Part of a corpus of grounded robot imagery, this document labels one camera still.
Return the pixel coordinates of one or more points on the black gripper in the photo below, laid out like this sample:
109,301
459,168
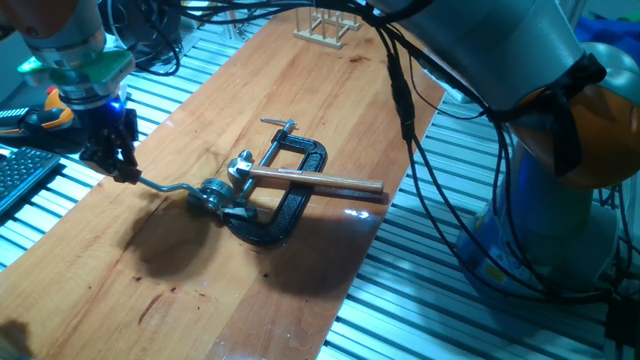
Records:
107,125

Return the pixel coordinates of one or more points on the silver orange robot arm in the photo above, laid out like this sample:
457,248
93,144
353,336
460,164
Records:
500,50

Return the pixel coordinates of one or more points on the round metal lever mechanism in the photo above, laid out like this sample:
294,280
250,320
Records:
217,190

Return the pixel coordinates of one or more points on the black computer keyboard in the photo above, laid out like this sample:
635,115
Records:
22,172

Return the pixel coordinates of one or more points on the black round spool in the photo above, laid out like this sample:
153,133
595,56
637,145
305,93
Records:
167,30

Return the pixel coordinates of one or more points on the black cast iron C-clamp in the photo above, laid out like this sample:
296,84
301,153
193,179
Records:
290,215

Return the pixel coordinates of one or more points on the wooden peg rack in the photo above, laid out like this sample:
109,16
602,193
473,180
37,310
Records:
320,39

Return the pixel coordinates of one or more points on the blue plastic bag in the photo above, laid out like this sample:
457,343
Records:
610,35

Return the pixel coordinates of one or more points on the black box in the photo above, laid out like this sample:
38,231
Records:
622,325

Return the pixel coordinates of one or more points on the green camera mount plate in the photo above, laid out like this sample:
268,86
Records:
100,67

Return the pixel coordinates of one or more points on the aluminium frame post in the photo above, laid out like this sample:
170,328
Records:
575,12
229,25

